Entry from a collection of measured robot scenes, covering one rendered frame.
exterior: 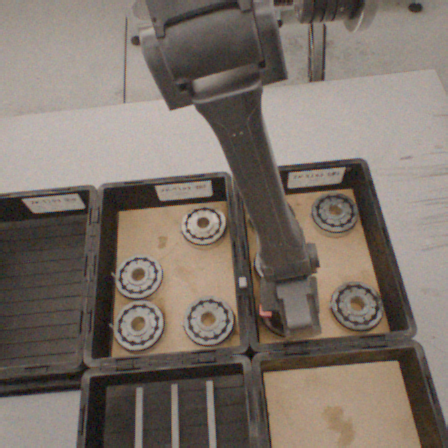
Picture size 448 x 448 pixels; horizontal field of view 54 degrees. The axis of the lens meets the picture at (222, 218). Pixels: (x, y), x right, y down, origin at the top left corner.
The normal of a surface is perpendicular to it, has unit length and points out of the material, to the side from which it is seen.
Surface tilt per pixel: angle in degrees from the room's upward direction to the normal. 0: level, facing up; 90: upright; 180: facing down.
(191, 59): 74
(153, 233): 0
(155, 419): 0
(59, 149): 0
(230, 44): 68
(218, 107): 84
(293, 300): 13
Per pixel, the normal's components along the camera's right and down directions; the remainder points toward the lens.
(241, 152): 0.06, 0.81
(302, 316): -0.26, -0.39
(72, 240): -0.07, -0.49
